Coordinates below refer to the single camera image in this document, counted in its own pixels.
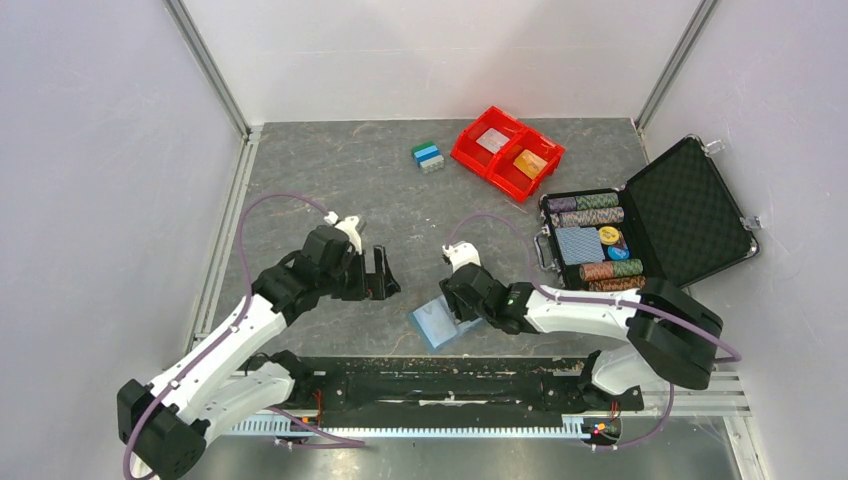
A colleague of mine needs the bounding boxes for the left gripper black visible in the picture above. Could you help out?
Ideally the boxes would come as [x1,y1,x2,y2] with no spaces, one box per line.
[318,245,400,301]

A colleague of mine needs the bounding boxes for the blue card holder wallet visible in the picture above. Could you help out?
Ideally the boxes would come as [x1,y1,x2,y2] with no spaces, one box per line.
[407,295,484,353]

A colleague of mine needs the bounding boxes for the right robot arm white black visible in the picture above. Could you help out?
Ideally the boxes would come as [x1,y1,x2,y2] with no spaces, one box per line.
[439,263,724,408]

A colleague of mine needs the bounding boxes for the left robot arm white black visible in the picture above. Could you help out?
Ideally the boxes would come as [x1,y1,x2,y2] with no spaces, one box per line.
[117,218,401,479]

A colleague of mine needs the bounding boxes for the blue playing card deck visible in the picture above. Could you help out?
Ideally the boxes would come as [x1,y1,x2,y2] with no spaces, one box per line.
[555,227,605,266]

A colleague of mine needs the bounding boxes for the orange green chip row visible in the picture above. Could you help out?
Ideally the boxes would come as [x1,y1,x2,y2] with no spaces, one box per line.
[579,259,644,282]

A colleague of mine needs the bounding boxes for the stacked green blue white blocks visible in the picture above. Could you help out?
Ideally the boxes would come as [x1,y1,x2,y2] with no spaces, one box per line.
[411,142,445,174]

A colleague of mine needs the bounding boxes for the purple brown chip row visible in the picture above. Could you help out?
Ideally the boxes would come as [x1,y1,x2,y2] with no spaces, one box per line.
[551,207,625,228]

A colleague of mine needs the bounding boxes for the yellow dealer chip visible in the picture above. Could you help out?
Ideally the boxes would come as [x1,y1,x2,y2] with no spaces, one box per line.
[598,226,622,246]

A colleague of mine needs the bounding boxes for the blue dealer chip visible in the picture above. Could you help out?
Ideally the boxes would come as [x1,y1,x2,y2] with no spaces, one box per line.
[607,245,631,261]

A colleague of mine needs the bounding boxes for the red divided plastic bin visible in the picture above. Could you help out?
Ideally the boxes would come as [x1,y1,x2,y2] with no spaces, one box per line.
[450,106,566,203]

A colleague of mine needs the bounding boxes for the purple green chip row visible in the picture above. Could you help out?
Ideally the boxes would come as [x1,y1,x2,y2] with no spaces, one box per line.
[547,193,619,213]

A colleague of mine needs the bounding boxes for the orange brown chip row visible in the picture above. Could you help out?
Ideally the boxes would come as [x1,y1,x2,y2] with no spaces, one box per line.
[588,275,646,292]

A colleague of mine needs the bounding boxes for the black poker chip case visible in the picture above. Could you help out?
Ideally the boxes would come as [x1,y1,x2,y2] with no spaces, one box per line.
[539,135,760,290]

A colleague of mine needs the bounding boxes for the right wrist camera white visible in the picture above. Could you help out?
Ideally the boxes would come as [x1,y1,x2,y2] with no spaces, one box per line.
[442,241,481,272]

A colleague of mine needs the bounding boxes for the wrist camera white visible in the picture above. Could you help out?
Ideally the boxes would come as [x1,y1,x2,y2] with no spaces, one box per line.
[323,211,366,254]
[442,241,481,272]

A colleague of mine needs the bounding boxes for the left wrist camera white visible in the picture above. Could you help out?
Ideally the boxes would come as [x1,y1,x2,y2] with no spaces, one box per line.
[323,211,366,254]

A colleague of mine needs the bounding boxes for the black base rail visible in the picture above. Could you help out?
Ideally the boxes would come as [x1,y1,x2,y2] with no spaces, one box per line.
[185,354,713,432]

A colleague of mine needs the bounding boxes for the aluminium frame post right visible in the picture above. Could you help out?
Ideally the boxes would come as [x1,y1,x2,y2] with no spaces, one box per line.
[633,0,720,135]

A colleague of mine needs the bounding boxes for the aluminium frame post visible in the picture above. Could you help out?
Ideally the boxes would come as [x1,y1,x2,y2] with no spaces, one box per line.
[633,0,720,135]
[163,0,252,138]

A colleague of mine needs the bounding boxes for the aluminium frame post left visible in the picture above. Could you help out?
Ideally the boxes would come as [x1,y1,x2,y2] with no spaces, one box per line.
[163,0,252,138]

